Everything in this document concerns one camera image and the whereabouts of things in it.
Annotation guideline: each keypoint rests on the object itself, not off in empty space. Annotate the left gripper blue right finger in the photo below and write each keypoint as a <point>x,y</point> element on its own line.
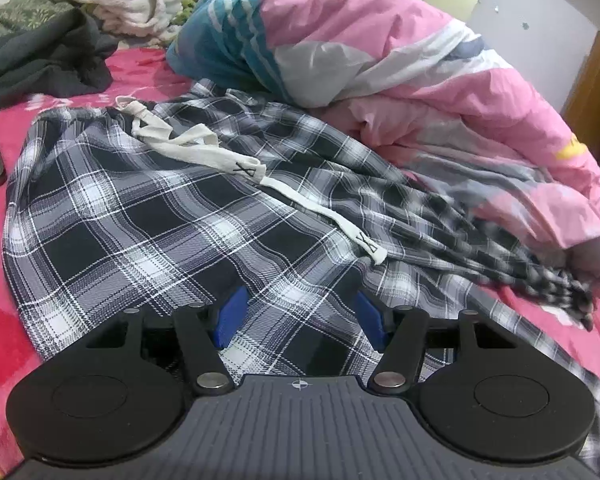
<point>375,318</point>

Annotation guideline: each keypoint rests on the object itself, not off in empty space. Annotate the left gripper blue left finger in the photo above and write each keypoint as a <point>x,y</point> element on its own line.
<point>227,314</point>

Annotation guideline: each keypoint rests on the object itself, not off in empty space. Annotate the black white plaid pants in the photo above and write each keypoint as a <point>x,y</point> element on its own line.
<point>97,222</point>

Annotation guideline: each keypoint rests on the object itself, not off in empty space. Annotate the pink floral bed blanket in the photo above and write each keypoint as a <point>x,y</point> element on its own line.
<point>0,349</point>

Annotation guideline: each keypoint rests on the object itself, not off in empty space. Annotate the pink blue patterned duvet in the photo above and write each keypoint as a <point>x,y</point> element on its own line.
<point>317,53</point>

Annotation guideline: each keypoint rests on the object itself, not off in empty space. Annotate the brown wooden door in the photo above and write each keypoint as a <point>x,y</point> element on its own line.
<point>582,110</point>

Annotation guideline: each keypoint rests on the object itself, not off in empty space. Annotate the dark grey garment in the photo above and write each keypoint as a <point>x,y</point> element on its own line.
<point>66,56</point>

